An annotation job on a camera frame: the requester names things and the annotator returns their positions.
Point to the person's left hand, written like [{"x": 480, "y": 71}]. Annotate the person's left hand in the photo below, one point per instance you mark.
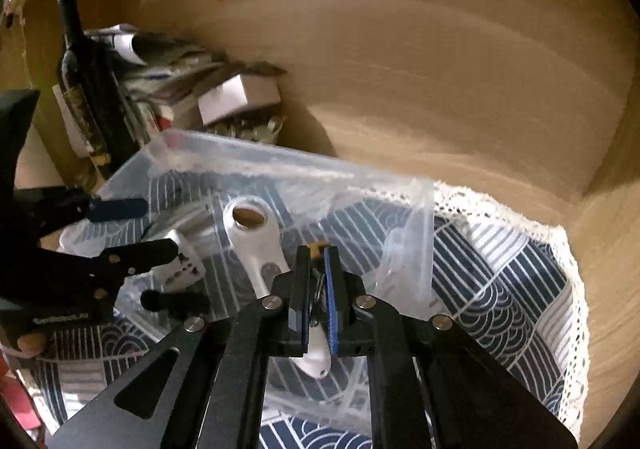
[{"x": 26, "y": 346}]

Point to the white bottle opener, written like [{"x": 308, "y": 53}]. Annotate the white bottle opener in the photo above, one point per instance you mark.
[{"x": 254, "y": 234}]

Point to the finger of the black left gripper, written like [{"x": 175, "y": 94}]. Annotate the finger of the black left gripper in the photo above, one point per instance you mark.
[
  {"x": 135, "y": 259},
  {"x": 115, "y": 210}
]

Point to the dark wine bottle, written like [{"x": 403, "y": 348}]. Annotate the dark wine bottle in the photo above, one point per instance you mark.
[{"x": 92, "y": 94}]

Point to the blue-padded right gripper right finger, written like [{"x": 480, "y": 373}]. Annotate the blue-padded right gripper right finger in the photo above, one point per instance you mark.
[{"x": 351, "y": 328}]

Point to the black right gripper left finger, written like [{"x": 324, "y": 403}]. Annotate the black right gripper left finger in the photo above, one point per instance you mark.
[{"x": 292, "y": 319}]

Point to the blue white patterned cloth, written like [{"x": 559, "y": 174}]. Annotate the blue white patterned cloth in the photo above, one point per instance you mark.
[{"x": 515, "y": 291}]

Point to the small white cardboard box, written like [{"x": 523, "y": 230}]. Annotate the small white cardboard box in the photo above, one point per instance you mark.
[{"x": 239, "y": 94}]

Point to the clear plastic storage bin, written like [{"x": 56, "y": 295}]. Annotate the clear plastic storage bin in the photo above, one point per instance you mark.
[{"x": 381, "y": 223}]

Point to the stack of papers and books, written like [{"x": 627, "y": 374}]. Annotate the stack of papers and books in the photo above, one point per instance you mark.
[{"x": 155, "y": 74}]

